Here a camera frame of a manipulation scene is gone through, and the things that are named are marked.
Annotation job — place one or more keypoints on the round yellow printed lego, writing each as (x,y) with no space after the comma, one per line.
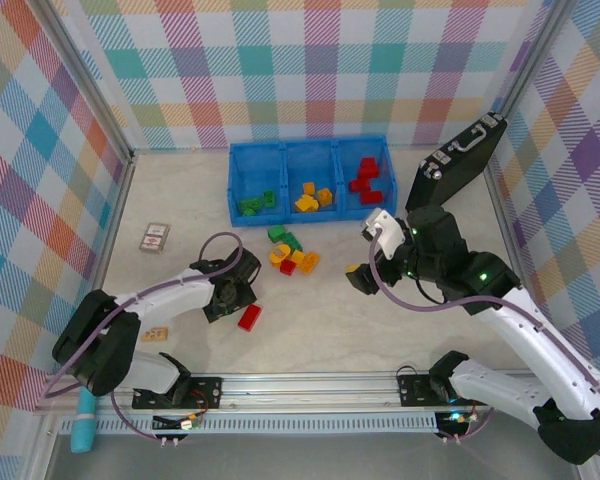
(279,254)

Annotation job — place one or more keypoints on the small red lego brick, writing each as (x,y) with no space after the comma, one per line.
(287,267)
(368,162)

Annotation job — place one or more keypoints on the small green lego brick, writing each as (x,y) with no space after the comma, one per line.
(250,212)

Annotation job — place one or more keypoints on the red arched lego brick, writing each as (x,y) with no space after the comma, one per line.
(358,185)

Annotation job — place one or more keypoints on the orange printed lego brick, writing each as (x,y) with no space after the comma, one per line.
(324,196)

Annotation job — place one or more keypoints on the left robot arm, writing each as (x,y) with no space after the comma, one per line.
(175,302)

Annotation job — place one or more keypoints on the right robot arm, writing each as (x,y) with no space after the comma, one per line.
(510,385)

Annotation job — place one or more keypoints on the small wooden tile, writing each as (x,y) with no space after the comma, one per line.
(156,334)

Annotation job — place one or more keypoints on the black briefcase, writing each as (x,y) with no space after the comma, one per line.
(455,165)

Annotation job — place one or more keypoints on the blue three-compartment bin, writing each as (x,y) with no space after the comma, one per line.
(307,218)

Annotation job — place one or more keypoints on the small card pack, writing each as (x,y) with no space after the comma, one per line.
(155,237)

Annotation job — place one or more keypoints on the teal foam tube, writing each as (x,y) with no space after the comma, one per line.
(83,425)

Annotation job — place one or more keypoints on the aluminium table edge rail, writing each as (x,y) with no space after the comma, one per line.
(111,225)
(506,225)

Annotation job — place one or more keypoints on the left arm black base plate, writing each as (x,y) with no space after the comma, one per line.
(205,392)

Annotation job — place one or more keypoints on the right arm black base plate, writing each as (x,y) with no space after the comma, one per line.
(415,390)

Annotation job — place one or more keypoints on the aluminium mounting rail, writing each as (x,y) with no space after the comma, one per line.
(305,395)

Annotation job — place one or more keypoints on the aluminium frame post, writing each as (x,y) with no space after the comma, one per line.
(537,50)
(90,80)

